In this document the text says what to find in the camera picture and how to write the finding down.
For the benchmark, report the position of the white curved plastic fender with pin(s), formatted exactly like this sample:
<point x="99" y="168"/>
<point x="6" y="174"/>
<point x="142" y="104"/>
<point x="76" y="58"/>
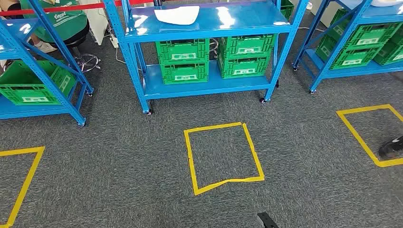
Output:
<point x="178" y="15"/>

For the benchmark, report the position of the blue metal shelf rack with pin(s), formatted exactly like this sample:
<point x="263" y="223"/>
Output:
<point x="239" y="15"/>
<point x="362" y="71"/>
<point x="31" y="111"/>

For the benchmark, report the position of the white plastic part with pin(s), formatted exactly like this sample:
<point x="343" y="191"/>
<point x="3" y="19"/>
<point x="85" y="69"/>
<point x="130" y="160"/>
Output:
<point x="387" y="2"/>

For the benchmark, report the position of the kinked yellow floor tape square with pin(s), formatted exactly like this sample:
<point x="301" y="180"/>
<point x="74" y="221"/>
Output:
<point x="214" y="127"/>

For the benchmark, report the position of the green plastic crate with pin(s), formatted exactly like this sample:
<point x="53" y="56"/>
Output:
<point x="368" y="37"/>
<point x="398" y="36"/>
<point x="390" y="55"/>
<point x="182" y="50"/>
<point x="242" y="69"/>
<point x="245" y="47"/>
<point x="19" y="91"/>
<point x="352" y="59"/>
<point x="287" y="9"/>
<point x="184" y="74"/>

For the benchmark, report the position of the white power strip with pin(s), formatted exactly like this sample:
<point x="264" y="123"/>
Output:
<point x="114" y="41"/>

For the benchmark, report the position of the white partition panel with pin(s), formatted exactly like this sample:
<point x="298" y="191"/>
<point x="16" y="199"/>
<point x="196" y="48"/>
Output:
<point x="97" y="22"/>

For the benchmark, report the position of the black stool chrome base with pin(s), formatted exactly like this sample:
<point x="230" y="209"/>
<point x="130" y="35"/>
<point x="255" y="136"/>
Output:
<point x="80" y="36"/>

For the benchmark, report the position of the white cabinet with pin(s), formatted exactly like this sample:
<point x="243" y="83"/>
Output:
<point x="324" y="12"/>

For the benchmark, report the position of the person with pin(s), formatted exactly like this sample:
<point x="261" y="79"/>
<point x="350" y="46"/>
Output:
<point x="392" y="149"/>
<point x="66" y="22"/>

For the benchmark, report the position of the red barrier belt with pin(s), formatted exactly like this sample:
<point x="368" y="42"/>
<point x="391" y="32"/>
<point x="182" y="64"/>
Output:
<point x="63" y="8"/>

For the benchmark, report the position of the black robot wrist bracket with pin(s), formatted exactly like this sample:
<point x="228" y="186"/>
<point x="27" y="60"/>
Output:
<point x="266" y="222"/>

